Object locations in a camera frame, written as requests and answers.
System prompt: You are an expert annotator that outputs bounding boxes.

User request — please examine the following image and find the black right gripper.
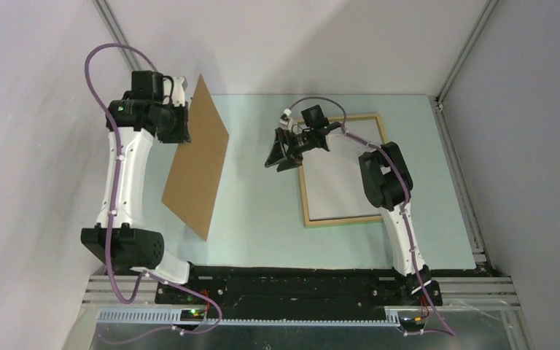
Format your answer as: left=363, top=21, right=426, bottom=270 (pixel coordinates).
left=264, top=128, right=314, bottom=173

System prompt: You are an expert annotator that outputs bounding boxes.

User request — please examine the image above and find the beach landscape photo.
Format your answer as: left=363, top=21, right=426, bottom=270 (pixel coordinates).
left=300, top=118, right=385, bottom=222

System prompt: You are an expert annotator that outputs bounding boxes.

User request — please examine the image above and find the wooden picture frame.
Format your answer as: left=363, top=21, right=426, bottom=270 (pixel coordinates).
left=293, top=112, right=389, bottom=229

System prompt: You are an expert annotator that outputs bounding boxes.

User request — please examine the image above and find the brown cardboard backing board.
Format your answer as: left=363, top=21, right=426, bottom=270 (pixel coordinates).
left=161, top=75, right=229, bottom=241

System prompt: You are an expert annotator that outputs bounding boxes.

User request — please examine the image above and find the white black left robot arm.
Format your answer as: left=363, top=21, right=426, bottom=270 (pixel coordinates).
left=81, top=71, right=201, bottom=304

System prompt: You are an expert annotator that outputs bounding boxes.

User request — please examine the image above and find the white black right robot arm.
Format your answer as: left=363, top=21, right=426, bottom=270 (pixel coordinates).
left=265, top=105, right=432, bottom=305

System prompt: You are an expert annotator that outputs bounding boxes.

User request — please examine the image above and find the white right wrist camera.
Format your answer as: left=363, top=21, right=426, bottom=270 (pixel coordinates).
left=279, top=109, right=295, bottom=130

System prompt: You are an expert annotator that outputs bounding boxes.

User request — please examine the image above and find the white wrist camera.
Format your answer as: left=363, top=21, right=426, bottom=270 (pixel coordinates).
left=165, top=76, right=188, bottom=106
left=279, top=109, right=295, bottom=130

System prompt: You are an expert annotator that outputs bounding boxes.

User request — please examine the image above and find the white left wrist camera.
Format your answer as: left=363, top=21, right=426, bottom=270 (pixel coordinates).
left=165, top=76, right=188, bottom=106

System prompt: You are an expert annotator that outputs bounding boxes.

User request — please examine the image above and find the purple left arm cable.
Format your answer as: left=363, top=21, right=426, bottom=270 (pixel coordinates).
left=85, top=43, right=223, bottom=347

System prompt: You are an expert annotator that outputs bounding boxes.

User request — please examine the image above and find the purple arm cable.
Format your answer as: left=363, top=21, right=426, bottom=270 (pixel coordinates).
left=85, top=43, right=223, bottom=347
left=287, top=96, right=457, bottom=338

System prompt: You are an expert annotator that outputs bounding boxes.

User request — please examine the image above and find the left aluminium corner post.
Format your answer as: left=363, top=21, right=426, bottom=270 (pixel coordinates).
left=91, top=0, right=149, bottom=71

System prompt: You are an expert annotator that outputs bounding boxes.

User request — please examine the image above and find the aluminium corner post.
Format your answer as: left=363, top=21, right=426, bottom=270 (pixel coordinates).
left=435, top=0, right=501, bottom=105
left=91, top=0, right=149, bottom=71

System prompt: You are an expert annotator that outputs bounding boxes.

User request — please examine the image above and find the right aluminium corner post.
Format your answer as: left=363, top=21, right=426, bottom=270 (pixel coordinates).
left=435, top=0, right=501, bottom=105

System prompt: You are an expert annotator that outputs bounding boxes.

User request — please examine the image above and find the grey slotted cable duct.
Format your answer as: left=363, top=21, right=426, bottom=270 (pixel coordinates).
left=97, top=308, right=400, bottom=327

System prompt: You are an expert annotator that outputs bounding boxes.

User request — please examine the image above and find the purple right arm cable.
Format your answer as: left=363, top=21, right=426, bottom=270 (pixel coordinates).
left=287, top=96, right=457, bottom=338

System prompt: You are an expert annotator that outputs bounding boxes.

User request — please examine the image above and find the aluminium front rail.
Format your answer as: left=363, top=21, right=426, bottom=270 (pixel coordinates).
left=82, top=275, right=523, bottom=313

